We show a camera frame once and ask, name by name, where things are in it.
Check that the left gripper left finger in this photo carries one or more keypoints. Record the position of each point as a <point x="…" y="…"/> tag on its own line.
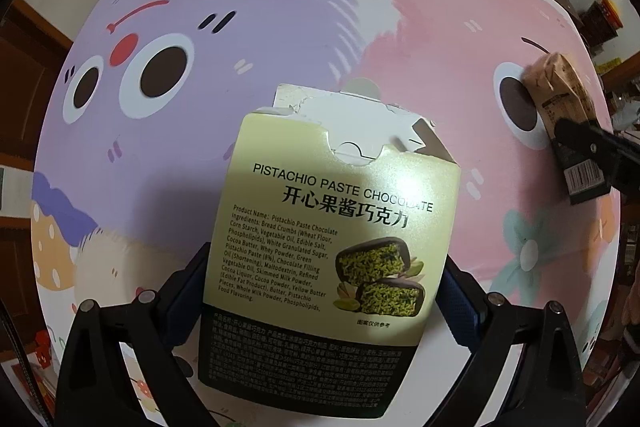
<point x="94" y="388"/>

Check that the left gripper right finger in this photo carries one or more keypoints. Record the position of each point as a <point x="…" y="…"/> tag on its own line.
<point x="546" y="388"/>

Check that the pistachio chocolate paper box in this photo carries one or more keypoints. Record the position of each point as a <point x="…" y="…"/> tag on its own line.
<point x="330" y="239"/>

